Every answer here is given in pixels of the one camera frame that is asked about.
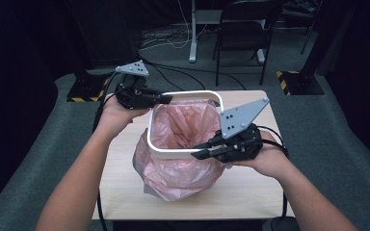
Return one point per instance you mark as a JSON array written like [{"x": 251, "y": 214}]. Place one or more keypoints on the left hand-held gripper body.
[{"x": 133, "y": 94}]

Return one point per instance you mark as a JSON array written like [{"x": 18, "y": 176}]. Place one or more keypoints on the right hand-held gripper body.
[{"x": 241, "y": 146}]

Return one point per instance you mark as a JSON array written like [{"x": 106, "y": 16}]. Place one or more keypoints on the pink plastic bag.
[{"x": 179, "y": 174}]

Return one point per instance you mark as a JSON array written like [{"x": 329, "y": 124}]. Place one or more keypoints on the person's left hand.
[{"x": 118, "y": 115}]

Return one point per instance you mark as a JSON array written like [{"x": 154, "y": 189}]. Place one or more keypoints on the person's right hand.
[{"x": 268, "y": 162}]

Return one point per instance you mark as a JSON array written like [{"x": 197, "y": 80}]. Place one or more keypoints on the black stand with striped base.
[
  {"x": 298, "y": 83},
  {"x": 83, "y": 88}
]

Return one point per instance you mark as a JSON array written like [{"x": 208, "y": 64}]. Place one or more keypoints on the person's dark clothing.
[{"x": 186, "y": 225}]

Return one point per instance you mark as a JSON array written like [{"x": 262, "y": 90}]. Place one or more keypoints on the black chair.
[{"x": 242, "y": 35}]

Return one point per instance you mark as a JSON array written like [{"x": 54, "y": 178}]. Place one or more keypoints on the white desk frame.
[{"x": 192, "y": 38}]

